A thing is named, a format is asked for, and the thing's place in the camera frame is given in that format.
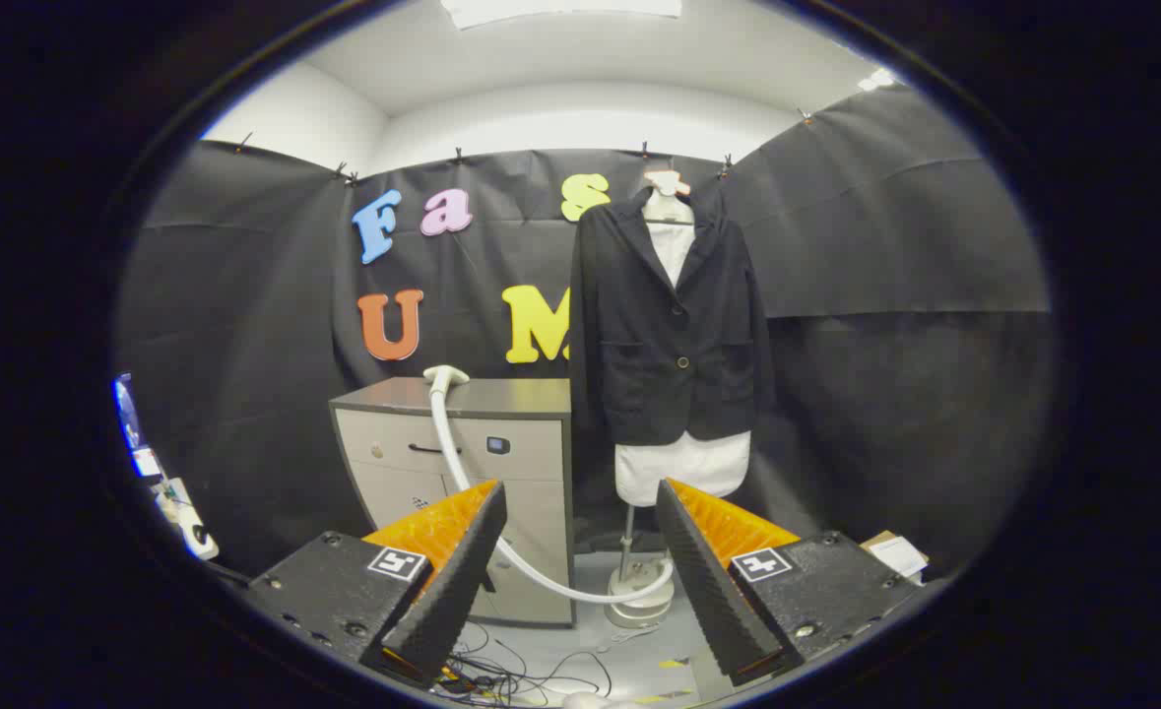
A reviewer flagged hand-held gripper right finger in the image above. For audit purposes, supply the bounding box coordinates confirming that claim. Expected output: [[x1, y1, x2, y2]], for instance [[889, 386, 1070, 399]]
[[655, 479, 928, 688]]

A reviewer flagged black backdrop cloth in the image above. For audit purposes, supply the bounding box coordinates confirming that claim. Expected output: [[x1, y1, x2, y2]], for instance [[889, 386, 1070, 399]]
[[112, 84, 1054, 577]]

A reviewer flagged black suit jacket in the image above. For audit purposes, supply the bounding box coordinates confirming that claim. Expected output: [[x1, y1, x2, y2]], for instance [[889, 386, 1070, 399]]
[[570, 187, 776, 446]]

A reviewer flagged grey drawer cabinet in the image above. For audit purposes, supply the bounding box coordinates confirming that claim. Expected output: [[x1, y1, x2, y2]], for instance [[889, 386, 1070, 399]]
[[330, 377, 577, 628]]

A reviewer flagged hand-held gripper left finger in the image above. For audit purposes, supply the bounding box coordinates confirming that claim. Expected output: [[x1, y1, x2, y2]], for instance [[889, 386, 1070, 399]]
[[245, 480, 508, 690]]

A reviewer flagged tangle of black floor cables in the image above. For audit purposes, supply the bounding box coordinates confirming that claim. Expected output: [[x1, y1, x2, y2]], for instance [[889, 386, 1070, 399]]
[[437, 620, 615, 705]]

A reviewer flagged cardboard box with paper label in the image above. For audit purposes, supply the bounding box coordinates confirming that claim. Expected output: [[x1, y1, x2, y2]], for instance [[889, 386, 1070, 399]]
[[861, 530, 931, 582]]

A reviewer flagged large ceiling light panel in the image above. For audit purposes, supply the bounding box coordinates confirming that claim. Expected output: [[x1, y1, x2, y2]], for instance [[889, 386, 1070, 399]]
[[439, 0, 684, 31]]

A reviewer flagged white handheld device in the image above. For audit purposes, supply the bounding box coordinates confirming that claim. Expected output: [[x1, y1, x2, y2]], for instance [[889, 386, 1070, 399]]
[[155, 478, 220, 562]]

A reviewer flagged lit display screen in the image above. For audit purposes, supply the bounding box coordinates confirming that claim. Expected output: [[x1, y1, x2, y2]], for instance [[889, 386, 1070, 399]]
[[112, 372, 162, 481]]

